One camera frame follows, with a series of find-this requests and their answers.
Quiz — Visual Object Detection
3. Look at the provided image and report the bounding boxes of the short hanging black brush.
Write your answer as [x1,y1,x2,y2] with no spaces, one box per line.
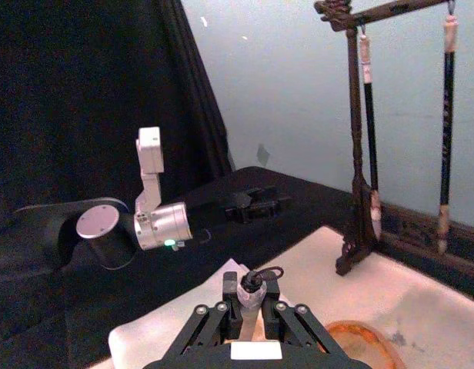
[358,24,384,240]

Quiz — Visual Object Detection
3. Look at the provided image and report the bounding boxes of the brush with white end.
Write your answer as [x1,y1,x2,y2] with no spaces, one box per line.
[236,268,285,343]

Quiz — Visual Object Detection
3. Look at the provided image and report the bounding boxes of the black table cloth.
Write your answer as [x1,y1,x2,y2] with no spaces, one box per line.
[0,165,356,369]

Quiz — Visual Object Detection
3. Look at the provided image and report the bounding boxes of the black curtain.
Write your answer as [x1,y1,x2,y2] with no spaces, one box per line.
[0,0,235,216]

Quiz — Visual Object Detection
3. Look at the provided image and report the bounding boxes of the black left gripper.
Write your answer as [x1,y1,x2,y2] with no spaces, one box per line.
[185,186,293,226]

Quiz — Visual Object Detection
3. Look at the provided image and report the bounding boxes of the long hanging black brush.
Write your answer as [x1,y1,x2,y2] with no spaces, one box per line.
[436,1,460,255]

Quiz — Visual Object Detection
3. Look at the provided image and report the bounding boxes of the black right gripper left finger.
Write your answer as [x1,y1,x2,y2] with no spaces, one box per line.
[166,271,245,357]

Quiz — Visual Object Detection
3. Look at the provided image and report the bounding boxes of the orange translucent dish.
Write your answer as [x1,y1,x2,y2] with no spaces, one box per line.
[324,320,406,369]

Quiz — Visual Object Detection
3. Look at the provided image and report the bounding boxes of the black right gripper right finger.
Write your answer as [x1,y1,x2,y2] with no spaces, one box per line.
[261,279,339,357]

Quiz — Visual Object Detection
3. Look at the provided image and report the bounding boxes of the white felt mat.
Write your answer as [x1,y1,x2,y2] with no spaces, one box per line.
[107,225,474,369]

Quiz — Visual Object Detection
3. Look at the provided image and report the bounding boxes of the dark wooden brush rack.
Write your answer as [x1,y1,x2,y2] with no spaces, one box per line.
[313,0,474,301]

